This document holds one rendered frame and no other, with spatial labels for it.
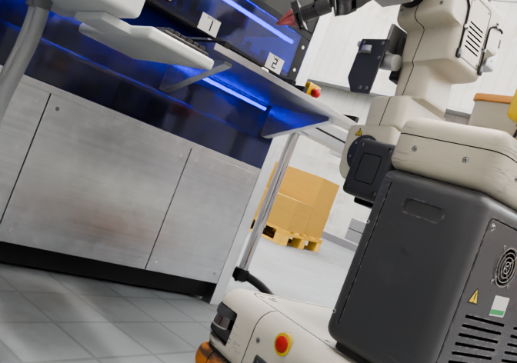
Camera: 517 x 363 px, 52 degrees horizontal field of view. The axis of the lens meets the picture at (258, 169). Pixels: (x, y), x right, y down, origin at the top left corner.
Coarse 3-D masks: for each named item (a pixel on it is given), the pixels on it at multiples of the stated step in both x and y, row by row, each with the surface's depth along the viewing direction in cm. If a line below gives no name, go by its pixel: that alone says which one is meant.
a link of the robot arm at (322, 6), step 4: (320, 0) 190; (324, 0) 189; (328, 0) 190; (316, 4) 190; (320, 4) 190; (324, 4) 189; (328, 4) 189; (316, 8) 190; (320, 8) 190; (324, 8) 190; (328, 8) 190; (320, 12) 191; (324, 12) 191; (328, 12) 191; (320, 16) 193
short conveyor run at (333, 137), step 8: (312, 128) 251; (320, 128) 254; (328, 128) 257; (336, 128) 261; (344, 128) 268; (312, 136) 254; (320, 136) 255; (328, 136) 258; (336, 136) 262; (344, 136) 265; (328, 144) 261; (336, 144) 263; (344, 144) 266
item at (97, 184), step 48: (48, 96) 166; (0, 144) 161; (48, 144) 169; (96, 144) 178; (144, 144) 189; (192, 144) 201; (0, 192) 164; (48, 192) 172; (96, 192) 182; (144, 192) 193; (192, 192) 206; (240, 192) 220; (0, 240) 167; (48, 240) 176; (96, 240) 186; (144, 240) 197; (192, 240) 210
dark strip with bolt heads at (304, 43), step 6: (306, 24) 222; (312, 24) 224; (312, 30) 225; (300, 42) 222; (306, 42) 224; (300, 48) 222; (306, 48) 224; (300, 54) 223; (294, 60) 222; (300, 60) 224; (294, 66) 222; (294, 72) 223; (294, 78) 224
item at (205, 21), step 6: (204, 12) 192; (204, 18) 192; (210, 18) 194; (198, 24) 192; (204, 24) 193; (210, 24) 194; (216, 24) 196; (204, 30) 193; (210, 30) 195; (216, 30) 196
